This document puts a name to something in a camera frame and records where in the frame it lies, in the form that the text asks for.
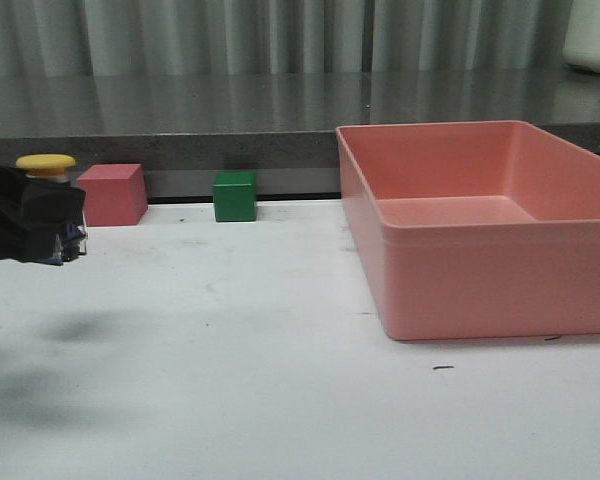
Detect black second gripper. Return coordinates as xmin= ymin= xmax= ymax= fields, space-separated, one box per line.
xmin=0 ymin=157 xmax=87 ymax=266

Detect yellow mushroom push button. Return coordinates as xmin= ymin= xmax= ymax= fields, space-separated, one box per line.
xmin=16 ymin=153 xmax=87 ymax=266

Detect pink cube block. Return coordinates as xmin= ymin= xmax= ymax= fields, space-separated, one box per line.
xmin=77 ymin=164 xmax=148 ymax=227

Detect grey curtain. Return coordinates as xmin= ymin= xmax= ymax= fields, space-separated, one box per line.
xmin=0 ymin=1 xmax=571 ymax=78

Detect green cube block centre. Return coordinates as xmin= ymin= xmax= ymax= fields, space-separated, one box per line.
xmin=213 ymin=171 xmax=257 ymax=222

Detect dark grey counter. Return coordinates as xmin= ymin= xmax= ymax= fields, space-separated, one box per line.
xmin=0 ymin=68 xmax=600 ymax=203

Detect pink plastic bin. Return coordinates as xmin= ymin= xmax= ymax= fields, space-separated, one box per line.
xmin=337 ymin=121 xmax=600 ymax=341

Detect white appliance in background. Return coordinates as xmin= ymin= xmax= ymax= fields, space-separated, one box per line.
xmin=563 ymin=0 xmax=600 ymax=74

